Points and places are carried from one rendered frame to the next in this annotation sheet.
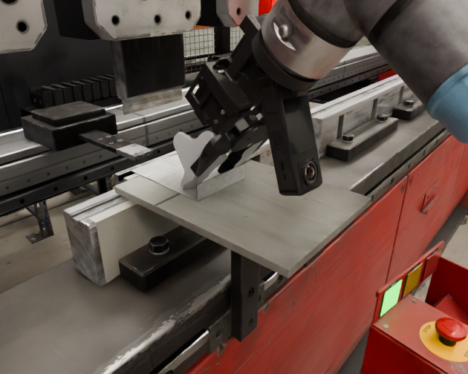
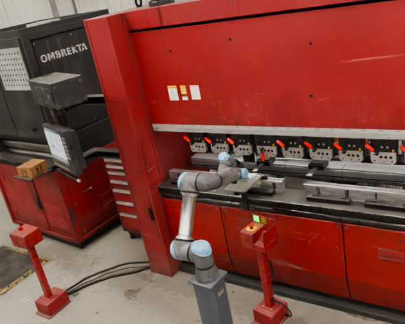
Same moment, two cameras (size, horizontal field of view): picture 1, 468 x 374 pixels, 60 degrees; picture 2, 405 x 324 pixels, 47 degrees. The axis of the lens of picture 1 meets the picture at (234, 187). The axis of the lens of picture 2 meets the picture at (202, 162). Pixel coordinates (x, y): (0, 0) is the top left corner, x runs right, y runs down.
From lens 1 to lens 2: 333 cm
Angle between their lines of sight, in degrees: 78
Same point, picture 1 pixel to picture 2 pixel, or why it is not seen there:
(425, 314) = (258, 225)
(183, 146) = not seen: hidden behind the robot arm
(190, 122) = (300, 170)
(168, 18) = (244, 152)
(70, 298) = not seen: hidden behind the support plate
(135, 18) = (239, 152)
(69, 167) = (264, 168)
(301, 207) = (239, 187)
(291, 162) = not seen: hidden behind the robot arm
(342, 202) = (242, 189)
